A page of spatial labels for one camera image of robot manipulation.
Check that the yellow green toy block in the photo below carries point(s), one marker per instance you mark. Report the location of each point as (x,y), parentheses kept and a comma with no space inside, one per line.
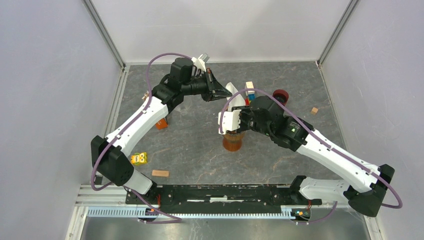
(139,158)

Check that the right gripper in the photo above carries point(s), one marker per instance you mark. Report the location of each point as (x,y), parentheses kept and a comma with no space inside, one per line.
(244,111)

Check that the small wooden block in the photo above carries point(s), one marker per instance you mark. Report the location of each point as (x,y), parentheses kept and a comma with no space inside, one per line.
(160,173)

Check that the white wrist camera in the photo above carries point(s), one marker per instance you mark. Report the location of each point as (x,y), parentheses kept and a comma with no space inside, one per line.
(200,62)
(229,121)

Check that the stacked toy brick tower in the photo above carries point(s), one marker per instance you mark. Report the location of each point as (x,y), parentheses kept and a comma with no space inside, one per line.
(250,93)

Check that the dark red cup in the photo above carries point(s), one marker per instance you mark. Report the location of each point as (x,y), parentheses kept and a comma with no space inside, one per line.
(281,95)

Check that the small wooden cube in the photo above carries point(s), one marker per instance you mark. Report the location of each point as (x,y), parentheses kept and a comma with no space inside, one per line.
(314,111)

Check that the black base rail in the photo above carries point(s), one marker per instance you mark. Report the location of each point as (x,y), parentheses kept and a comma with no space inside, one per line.
(226,198)

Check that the orange coffee filter box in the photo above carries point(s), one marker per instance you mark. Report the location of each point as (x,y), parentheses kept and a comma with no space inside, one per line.
(161,124)

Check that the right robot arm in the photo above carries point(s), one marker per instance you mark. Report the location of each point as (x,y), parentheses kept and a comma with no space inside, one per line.
(363,185)

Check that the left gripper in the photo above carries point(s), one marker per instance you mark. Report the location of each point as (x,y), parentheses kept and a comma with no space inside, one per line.
(214,90)

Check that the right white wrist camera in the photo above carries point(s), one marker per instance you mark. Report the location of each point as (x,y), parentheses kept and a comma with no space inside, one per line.
(229,121)

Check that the amber glass carafe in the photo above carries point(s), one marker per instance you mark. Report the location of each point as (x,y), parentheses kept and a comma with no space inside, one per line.
(232,141)

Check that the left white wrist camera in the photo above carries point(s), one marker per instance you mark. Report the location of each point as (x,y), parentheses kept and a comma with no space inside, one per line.
(200,62)

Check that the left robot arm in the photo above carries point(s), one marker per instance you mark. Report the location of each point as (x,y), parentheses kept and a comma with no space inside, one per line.
(110,154)

